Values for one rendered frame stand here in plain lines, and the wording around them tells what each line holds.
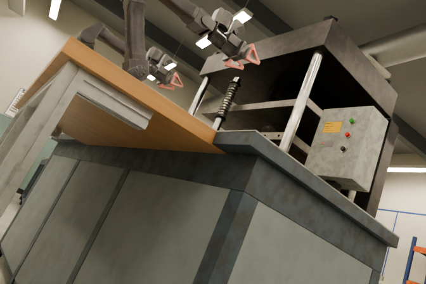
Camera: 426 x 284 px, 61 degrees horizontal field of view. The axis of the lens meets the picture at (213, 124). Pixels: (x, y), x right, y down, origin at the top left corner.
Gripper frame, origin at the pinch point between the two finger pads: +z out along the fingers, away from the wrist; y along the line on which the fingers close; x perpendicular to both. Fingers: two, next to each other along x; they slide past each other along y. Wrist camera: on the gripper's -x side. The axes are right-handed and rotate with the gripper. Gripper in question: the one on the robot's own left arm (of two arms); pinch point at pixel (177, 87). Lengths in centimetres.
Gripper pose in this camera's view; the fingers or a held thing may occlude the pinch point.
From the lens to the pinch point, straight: 188.3
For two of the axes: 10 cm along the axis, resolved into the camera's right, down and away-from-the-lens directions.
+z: 7.4, 5.0, 4.5
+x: -4.0, 8.6, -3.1
